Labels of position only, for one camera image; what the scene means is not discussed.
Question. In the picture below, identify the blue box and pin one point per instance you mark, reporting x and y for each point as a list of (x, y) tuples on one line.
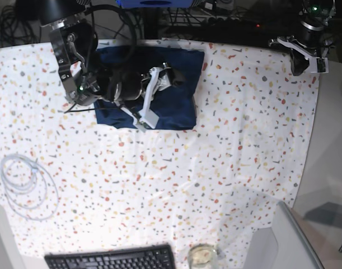
[(158, 3)]

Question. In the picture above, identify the blue t-shirt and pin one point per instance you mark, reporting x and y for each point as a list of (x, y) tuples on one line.
[(175, 105)]

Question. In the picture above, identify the glass jar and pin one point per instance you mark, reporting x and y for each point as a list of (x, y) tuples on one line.
[(203, 256)]

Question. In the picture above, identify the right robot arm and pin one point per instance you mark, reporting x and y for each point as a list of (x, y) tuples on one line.
[(85, 78)]

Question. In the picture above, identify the terrazzo patterned tablecloth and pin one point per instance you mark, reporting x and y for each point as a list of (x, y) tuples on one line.
[(69, 184)]

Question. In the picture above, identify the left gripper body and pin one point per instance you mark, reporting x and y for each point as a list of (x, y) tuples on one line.
[(312, 40)]

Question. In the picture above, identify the black keyboard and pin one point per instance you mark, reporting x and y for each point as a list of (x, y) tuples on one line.
[(158, 256)]

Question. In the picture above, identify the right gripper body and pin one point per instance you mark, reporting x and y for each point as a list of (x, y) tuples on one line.
[(122, 85)]

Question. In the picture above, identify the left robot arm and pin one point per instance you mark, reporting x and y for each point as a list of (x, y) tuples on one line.
[(316, 14)]

